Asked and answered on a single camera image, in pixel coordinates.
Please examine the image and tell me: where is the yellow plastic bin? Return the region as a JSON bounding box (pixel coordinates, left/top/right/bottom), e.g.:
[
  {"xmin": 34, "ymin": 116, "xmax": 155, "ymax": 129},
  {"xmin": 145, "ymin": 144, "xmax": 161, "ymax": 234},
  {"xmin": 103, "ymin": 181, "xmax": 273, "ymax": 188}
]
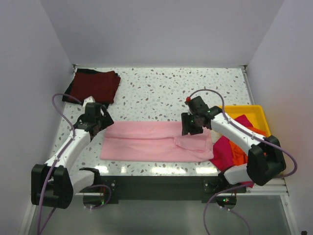
[{"xmin": 224, "ymin": 105, "xmax": 271, "ymax": 137}]

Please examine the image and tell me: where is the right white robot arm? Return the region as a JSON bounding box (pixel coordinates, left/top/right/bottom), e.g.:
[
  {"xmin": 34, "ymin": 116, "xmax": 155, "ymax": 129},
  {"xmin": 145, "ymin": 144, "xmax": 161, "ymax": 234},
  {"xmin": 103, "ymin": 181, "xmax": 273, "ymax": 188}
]
[{"xmin": 181, "ymin": 96, "xmax": 286, "ymax": 192}]

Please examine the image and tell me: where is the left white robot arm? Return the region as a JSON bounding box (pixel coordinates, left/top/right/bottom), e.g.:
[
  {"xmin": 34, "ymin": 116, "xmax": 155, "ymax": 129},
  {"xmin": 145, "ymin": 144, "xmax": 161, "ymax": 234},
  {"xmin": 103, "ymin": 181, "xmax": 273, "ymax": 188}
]
[{"xmin": 31, "ymin": 102, "xmax": 114, "ymax": 209}]

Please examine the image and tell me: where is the pink t shirt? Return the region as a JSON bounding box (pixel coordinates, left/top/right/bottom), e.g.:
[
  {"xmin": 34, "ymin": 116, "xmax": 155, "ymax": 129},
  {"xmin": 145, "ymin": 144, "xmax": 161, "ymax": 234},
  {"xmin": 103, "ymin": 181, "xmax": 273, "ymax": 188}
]
[{"xmin": 100, "ymin": 121, "xmax": 213, "ymax": 163}]

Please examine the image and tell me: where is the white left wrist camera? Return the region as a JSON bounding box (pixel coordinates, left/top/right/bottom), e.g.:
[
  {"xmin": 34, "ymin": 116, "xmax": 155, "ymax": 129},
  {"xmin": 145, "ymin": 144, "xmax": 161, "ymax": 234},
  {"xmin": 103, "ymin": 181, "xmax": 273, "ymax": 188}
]
[{"xmin": 82, "ymin": 96, "xmax": 95, "ymax": 107}]

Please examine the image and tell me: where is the folded black t shirt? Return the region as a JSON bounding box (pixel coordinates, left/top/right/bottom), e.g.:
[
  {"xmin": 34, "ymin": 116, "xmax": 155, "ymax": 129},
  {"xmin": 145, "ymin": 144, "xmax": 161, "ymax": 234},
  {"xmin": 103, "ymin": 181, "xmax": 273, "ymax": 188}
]
[{"xmin": 61, "ymin": 68, "xmax": 121, "ymax": 107}]

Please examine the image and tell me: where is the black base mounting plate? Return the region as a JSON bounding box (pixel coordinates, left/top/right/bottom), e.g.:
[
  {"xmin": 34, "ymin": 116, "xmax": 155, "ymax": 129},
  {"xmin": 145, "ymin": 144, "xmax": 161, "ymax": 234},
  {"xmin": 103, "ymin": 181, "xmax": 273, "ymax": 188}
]
[{"xmin": 82, "ymin": 176, "xmax": 240, "ymax": 207}]

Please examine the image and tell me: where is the folded dark red t shirt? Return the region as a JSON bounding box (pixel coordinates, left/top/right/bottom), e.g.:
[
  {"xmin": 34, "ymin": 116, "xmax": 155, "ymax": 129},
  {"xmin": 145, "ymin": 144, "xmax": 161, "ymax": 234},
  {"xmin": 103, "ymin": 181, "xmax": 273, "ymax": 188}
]
[{"xmin": 69, "ymin": 71, "xmax": 121, "ymax": 104}]

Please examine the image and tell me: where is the magenta t shirt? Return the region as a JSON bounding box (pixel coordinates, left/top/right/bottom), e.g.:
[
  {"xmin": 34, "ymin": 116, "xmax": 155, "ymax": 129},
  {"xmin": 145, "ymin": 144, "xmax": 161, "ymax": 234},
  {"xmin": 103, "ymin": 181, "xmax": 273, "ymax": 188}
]
[{"xmin": 209, "ymin": 114, "xmax": 255, "ymax": 189}]

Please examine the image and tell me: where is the orange t shirt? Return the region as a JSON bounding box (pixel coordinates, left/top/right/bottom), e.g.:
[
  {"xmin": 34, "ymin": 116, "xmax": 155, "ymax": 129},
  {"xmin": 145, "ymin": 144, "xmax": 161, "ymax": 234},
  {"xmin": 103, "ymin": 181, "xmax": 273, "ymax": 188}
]
[{"xmin": 229, "ymin": 127, "xmax": 267, "ymax": 165}]

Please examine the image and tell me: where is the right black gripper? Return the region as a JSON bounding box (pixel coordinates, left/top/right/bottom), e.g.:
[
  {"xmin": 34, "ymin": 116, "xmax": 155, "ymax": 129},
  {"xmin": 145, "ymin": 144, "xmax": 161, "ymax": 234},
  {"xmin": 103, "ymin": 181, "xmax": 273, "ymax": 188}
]
[{"xmin": 181, "ymin": 112, "xmax": 203, "ymax": 136}]

